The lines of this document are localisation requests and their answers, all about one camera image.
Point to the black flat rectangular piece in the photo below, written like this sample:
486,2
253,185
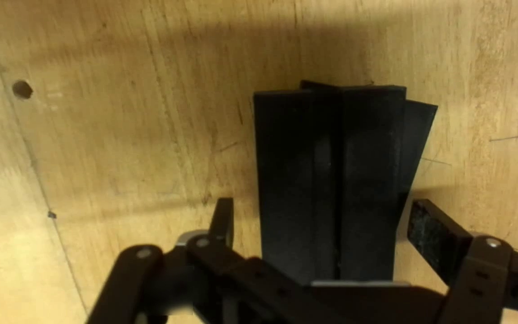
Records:
371,180
417,135
295,180

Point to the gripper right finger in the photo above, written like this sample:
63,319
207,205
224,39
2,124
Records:
479,270

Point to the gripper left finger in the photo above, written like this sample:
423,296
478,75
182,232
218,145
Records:
214,265

